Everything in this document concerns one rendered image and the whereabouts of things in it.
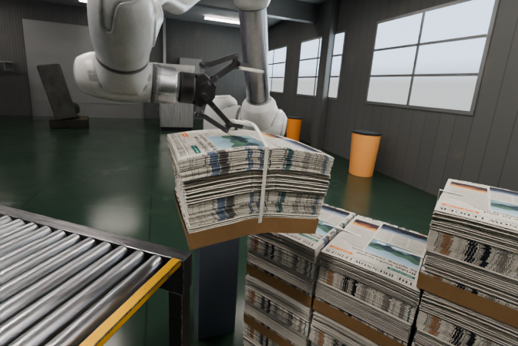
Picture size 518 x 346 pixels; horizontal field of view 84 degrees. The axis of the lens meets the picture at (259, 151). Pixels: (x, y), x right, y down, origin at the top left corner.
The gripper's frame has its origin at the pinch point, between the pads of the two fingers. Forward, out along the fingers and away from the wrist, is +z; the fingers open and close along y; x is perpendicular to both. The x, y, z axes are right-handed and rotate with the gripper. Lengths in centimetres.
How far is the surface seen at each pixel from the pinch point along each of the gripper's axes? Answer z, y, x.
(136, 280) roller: -27, 52, 1
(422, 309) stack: 44, 48, 32
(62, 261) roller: -47, 55, -14
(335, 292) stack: 32, 56, 12
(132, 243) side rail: -29, 53, -17
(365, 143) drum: 298, 58, -275
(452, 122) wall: 347, 4, -184
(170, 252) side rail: -17, 51, -9
